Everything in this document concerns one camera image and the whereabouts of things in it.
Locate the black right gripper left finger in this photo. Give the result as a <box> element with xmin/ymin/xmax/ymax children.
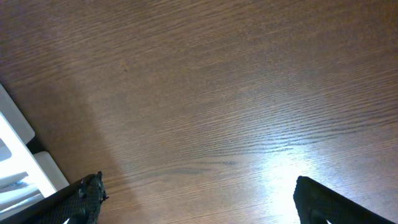
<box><xmin>1</xmin><ymin>172</ymin><xmax>108</xmax><ymax>224</ymax></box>

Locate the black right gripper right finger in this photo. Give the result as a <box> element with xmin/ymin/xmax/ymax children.
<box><xmin>293</xmin><ymin>176</ymin><xmax>394</xmax><ymax>224</ymax></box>

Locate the white plastic cutlery tray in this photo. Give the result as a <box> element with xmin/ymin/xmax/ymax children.
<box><xmin>1</xmin><ymin>87</ymin><xmax>69</xmax><ymax>220</ymax></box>

